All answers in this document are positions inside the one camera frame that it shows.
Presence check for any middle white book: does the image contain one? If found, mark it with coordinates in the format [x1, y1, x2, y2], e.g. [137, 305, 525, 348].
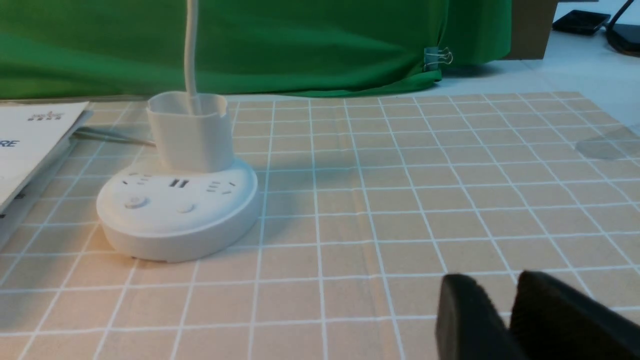
[0, 139, 77, 248]

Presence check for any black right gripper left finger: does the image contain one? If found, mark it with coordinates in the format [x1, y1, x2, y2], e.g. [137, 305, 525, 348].
[435, 273, 526, 360]

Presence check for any white Nanoradar product brochure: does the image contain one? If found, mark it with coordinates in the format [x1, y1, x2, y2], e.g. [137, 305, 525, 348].
[0, 102, 89, 210]

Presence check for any beige checkered tablecloth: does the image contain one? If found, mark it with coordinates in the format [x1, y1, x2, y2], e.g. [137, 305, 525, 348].
[0, 92, 640, 360]

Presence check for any grey power cable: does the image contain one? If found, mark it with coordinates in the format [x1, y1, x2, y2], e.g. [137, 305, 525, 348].
[74, 127, 157, 148]

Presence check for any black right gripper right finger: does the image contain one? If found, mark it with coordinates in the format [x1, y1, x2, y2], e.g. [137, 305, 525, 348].
[509, 271, 640, 360]

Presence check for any black device on table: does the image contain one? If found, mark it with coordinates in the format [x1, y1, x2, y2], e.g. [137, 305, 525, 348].
[551, 9, 611, 36]

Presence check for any green backdrop cloth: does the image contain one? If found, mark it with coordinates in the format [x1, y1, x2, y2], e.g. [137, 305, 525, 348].
[0, 0, 512, 100]

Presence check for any brown cardboard box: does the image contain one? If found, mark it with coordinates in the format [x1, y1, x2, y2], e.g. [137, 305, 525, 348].
[503, 0, 558, 60]

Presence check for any silver binder clip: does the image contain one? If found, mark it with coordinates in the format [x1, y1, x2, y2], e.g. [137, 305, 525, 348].
[422, 47, 454, 72]

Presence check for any white desk lamp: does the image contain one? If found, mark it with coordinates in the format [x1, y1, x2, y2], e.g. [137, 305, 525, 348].
[96, 0, 260, 264]

